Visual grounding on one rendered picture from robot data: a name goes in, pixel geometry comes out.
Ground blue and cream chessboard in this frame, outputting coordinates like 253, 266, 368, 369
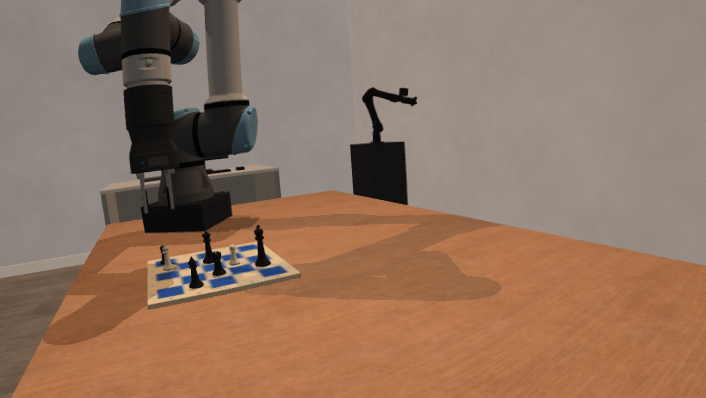
148, 242, 301, 309

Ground white pawn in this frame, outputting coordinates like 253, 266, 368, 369
229, 245, 240, 265

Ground white bishop chess piece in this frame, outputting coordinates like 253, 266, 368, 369
162, 243, 175, 271

